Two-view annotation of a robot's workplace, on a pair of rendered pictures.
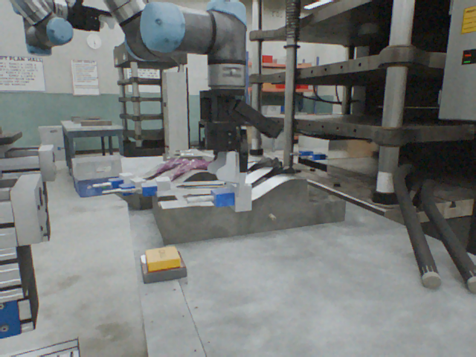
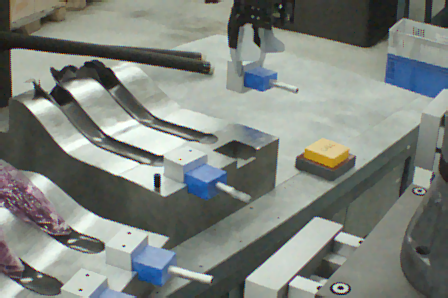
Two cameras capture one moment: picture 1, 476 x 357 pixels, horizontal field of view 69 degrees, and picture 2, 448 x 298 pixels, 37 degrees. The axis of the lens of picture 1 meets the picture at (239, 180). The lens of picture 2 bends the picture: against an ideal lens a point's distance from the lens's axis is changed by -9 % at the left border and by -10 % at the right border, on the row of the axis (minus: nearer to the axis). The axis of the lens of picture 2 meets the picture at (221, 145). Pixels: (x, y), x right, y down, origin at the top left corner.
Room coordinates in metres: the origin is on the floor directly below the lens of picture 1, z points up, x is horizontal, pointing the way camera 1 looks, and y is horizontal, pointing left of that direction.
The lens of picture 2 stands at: (1.38, 1.00, 1.35)
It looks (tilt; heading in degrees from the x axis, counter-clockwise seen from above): 25 degrees down; 238
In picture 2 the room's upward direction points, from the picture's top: 3 degrees clockwise
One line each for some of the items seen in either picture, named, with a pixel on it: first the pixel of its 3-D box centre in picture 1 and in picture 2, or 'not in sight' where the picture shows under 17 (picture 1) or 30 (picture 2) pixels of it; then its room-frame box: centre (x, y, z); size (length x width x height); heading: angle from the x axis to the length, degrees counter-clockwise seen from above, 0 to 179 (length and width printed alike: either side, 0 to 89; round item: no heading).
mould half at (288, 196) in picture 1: (245, 194); (108, 129); (0.95, -0.02, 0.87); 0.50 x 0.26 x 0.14; 110
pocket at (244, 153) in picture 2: (167, 205); (234, 160); (0.83, 0.18, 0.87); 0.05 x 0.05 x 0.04; 20
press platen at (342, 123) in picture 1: (364, 134); not in sight; (1.80, -0.66, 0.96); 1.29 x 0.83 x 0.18; 20
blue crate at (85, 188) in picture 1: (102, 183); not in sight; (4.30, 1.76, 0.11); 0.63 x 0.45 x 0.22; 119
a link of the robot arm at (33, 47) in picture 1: (40, 37); not in sight; (1.22, 0.66, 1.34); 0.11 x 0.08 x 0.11; 51
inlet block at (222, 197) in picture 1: (218, 197); (265, 80); (0.69, 0.04, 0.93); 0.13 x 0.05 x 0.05; 110
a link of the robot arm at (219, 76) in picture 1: (227, 78); not in sight; (0.69, 0.02, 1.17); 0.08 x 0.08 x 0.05
